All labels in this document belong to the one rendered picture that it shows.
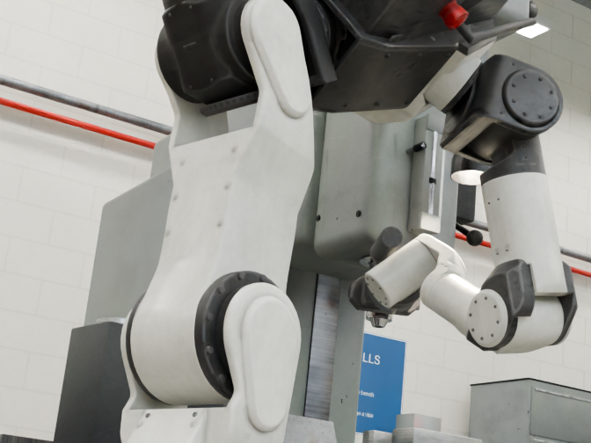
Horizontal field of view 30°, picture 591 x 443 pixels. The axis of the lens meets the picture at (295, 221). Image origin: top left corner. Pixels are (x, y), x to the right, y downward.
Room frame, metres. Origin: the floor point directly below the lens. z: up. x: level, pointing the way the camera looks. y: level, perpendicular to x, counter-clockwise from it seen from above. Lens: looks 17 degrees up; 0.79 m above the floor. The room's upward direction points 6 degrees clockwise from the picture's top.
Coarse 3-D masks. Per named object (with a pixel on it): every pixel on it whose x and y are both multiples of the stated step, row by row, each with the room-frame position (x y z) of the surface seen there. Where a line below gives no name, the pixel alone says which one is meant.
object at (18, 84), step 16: (576, 0) 4.87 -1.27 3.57; (0, 80) 5.55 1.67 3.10; (16, 80) 5.59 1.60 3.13; (48, 96) 5.69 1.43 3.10; (64, 96) 5.73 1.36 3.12; (32, 112) 5.66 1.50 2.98; (48, 112) 5.70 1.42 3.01; (96, 112) 5.84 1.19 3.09; (112, 112) 5.87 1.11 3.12; (96, 128) 5.84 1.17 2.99; (160, 128) 6.03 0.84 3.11; (144, 144) 5.99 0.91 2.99; (464, 224) 7.19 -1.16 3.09; (480, 224) 7.23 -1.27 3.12; (464, 240) 7.20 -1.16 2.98; (576, 256) 7.69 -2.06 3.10; (576, 272) 7.71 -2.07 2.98
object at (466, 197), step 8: (464, 192) 2.23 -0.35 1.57; (472, 192) 2.24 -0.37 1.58; (464, 200) 2.23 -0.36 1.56; (472, 200) 2.24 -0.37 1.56; (456, 208) 2.22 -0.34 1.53; (464, 208) 2.23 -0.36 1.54; (472, 208) 2.24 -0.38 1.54; (456, 216) 2.23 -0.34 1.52; (464, 216) 2.23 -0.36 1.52; (472, 216) 2.24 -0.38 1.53
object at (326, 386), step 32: (128, 192) 2.38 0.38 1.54; (160, 192) 2.22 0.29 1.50; (128, 224) 2.35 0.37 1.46; (160, 224) 2.20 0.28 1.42; (96, 256) 2.51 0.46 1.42; (128, 256) 2.33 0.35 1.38; (96, 288) 2.48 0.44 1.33; (128, 288) 2.30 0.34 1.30; (288, 288) 2.22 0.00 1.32; (320, 288) 2.26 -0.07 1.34; (320, 320) 2.26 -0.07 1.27; (352, 320) 2.31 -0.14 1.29; (320, 352) 2.27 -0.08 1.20; (352, 352) 2.31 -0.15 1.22; (320, 384) 2.27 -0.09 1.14; (352, 384) 2.31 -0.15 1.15; (320, 416) 2.27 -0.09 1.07; (352, 416) 2.32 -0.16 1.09
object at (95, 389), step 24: (72, 336) 1.67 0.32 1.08; (96, 336) 1.61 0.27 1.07; (120, 336) 1.60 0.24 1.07; (72, 360) 1.66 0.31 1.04; (96, 360) 1.60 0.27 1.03; (120, 360) 1.60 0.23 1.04; (72, 384) 1.65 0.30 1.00; (96, 384) 1.59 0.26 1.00; (120, 384) 1.60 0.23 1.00; (72, 408) 1.64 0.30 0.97; (96, 408) 1.59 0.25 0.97; (120, 408) 1.61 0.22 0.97; (72, 432) 1.63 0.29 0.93; (96, 432) 1.59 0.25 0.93
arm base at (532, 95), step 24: (480, 72) 1.37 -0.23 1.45; (504, 72) 1.34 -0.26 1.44; (528, 72) 1.34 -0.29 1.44; (480, 96) 1.35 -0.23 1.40; (504, 96) 1.34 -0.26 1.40; (528, 96) 1.34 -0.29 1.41; (552, 96) 1.35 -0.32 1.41; (456, 120) 1.40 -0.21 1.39; (480, 120) 1.36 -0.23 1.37; (504, 120) 1.34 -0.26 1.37; (528, 120) 1.34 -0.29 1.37; (552, 120) 1.36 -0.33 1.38; (456, 144) 1.45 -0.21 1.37
